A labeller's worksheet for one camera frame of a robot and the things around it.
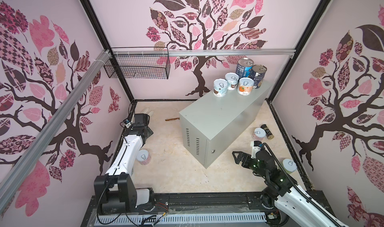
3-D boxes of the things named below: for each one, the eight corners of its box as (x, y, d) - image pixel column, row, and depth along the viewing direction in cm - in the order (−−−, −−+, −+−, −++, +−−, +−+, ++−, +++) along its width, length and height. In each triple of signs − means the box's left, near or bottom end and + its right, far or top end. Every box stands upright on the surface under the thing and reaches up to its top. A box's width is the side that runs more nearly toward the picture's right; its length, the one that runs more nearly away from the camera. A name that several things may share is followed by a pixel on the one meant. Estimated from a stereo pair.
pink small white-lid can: (253, 141, 98) (256, 137, 94) (250, 132, 103) (253, 127, 99) (264, 141, 98) (267, 137, 94) (261, 132, 103) (264, 127, 99)
